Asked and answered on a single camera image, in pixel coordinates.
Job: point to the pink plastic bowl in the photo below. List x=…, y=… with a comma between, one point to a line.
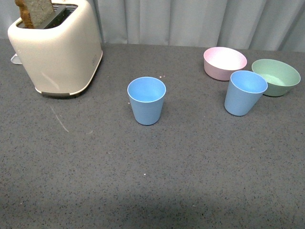
x=221, y=62

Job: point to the white two-slot toaster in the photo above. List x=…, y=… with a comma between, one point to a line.
x=60, y=61

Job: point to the light blue plastic cup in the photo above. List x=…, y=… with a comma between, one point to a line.
x=146, y=96

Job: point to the grey-white curtain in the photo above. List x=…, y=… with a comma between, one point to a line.
x=275, y=25

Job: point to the brown toast slice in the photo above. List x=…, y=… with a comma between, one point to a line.
x=34, y=12

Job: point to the green plastic bowl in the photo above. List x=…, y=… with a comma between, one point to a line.
x=281, y=77

